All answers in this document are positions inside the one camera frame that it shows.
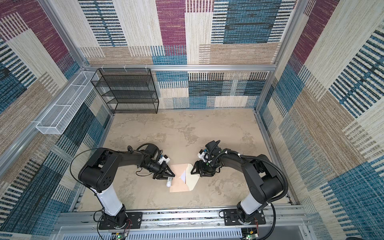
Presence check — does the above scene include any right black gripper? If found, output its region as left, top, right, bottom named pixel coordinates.
left=191, top=158, right=220, bottom=177

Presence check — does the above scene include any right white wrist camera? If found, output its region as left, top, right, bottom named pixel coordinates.
left=198, top=149, right=210, bottom=162

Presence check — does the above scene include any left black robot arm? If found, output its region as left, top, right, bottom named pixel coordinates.
left=78, top=143, right=175, bottom=229

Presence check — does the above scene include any pink red letter card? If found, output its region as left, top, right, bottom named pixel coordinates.
left=180, top=171, right=186, bottom=184

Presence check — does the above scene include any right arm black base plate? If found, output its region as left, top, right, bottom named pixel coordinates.
left=219, top=209, right=266, bottom=226

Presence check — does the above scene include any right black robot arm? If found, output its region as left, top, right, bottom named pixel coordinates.
left=191, top=140, right=289, bottom=225

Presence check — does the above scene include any pale pink envelope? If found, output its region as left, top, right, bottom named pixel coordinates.
left=169, top=164, right=200, bottom=193

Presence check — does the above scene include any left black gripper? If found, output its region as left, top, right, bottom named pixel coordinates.
left=143, top=161, right=175, bottom=180

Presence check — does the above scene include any aluminium mounting rail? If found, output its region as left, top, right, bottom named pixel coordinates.
left=50, top=204, right=316, bottom=240

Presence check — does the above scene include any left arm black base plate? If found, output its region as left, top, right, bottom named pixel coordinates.
left=98, top=212, right=143, bottom=230

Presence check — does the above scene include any black wire mesh shelf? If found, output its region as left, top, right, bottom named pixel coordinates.
left=91, top=68, right=159, bottom=114

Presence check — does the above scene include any white wire mesh basket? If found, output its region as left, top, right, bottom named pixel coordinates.
left=36, top=71, right=95, bottom=135

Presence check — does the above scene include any white glue stick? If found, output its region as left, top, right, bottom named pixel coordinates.
left=166, top=177, right=174, bottom=188

